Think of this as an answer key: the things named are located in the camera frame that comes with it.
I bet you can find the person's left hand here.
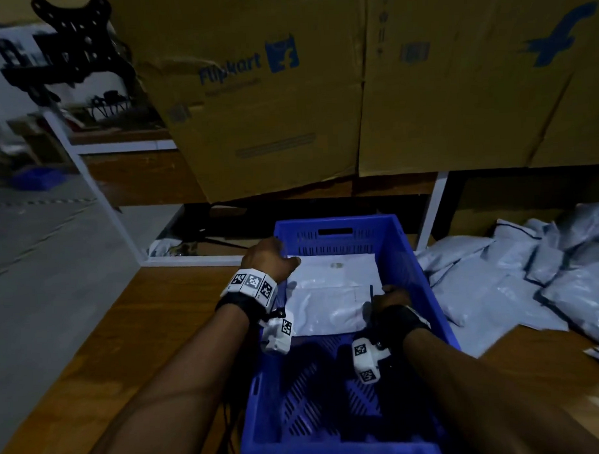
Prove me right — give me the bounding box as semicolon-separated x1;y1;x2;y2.
239;236;303;286

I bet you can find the person's right hand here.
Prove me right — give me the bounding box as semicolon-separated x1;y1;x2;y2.
368;287;414;326

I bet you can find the pile of grey mailer bags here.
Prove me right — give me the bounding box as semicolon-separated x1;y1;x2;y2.
414;201;599;383

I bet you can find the blue plastic crate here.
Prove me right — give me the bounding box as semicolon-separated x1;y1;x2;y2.
233;212;464;454

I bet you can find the person's right forearm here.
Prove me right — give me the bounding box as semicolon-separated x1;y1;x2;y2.
401;322;599;454

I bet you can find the person's left forearm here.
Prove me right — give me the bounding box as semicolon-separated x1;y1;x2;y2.
72;305;254;454

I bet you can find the right marker wristband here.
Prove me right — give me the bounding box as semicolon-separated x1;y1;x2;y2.
371;303;432;352

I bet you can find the marker wristband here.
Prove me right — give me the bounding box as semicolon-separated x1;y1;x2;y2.
371;303;432;352
215;266;281;321

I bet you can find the left marker wristband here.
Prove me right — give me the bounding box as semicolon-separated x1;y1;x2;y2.
215;266;281;321

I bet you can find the white metal shelf leg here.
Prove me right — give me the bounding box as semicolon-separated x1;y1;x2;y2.
413;172;453;249

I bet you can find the plain cardboard box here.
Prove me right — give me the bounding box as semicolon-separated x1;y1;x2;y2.
110;0;373;207

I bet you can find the wooden table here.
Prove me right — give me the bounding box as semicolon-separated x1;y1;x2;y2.
0;251;599;454

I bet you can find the small blue crate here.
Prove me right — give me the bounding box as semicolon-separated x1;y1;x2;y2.
11;164;69;193

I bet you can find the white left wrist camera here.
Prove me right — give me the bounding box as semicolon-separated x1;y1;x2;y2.
260;311;298;356

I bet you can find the white metal rack frame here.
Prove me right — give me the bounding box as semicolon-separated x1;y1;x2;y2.
0;0;243;275

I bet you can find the black metal bracket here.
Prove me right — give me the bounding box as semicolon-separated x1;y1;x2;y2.
0;0;140;109

